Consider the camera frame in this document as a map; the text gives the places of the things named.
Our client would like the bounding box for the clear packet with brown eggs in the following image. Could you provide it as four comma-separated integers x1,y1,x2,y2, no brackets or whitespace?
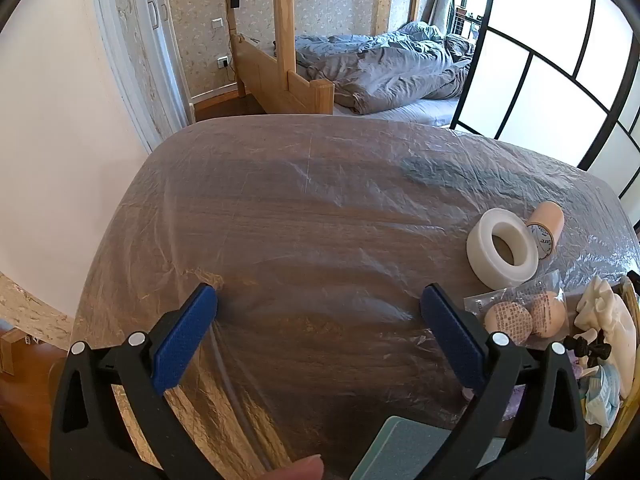
462,269,568,346

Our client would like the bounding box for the black hair tie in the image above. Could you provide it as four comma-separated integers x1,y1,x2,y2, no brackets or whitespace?
564,335,613,361

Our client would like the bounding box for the teal sponge block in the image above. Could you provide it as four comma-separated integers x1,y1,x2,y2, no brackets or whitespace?
372,415,506,480

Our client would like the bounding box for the cardboard box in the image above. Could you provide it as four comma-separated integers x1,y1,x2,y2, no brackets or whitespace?
0,327,31,376

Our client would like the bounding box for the white tape roll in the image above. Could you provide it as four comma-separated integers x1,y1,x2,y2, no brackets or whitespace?
466,208,540,291

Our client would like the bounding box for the wooden bunk bed frame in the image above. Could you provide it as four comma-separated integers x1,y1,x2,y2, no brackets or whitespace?
220,0,493,116

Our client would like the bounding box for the grey duvet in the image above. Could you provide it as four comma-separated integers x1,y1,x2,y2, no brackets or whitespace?
295,22,476,113

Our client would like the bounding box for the black window railing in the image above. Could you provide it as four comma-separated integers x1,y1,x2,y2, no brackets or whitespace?
452,5,483,41

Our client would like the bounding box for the blue face mask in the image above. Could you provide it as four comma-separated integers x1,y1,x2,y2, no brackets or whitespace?
580,362,623,426

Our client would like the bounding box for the beige cylinder tube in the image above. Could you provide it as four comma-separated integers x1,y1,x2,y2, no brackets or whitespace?
525,201,566,261

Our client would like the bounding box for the wooden table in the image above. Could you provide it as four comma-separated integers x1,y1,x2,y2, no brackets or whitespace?
70,115,640,480

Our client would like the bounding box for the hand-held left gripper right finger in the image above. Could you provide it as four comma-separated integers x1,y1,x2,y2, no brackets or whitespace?
350,282,587,480

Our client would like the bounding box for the lilac dotted cloth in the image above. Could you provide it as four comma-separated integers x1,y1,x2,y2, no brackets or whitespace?
500,365,598,421

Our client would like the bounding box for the light grey mattress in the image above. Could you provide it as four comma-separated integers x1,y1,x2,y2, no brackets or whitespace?
332,95,461,128

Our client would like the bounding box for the person's left hand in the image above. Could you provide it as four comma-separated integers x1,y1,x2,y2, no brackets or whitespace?
270,454,325,480

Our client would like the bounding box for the white door frame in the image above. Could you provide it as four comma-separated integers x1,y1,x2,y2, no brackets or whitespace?
82,0,156,153

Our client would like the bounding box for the white cloth pouch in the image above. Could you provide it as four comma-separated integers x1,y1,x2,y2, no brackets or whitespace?
572,277,637,401

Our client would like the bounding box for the black framed sliding door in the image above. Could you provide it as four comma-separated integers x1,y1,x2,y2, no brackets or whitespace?
450,0,640,201

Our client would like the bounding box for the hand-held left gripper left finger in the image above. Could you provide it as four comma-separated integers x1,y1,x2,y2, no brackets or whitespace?
50,282,236,480

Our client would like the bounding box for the white wardrobe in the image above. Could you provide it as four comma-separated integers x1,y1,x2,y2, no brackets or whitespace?
135,0,195,126

